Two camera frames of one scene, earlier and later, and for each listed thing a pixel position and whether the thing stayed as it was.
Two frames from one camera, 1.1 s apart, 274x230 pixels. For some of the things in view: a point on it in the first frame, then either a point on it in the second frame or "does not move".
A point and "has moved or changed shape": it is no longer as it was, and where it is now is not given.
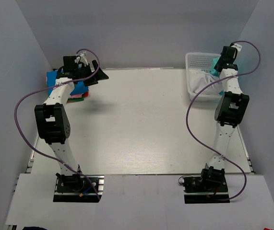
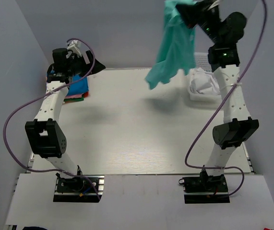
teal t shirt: [214, 71] has moved or changed shape
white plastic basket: [201, 62] does not move
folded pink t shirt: [77, 96] does not move
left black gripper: [97, 76] -> [87, 67]
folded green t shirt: [75, 99] does not move
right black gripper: [220, 58] -> [193, 14]
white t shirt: [198, 80] does not move
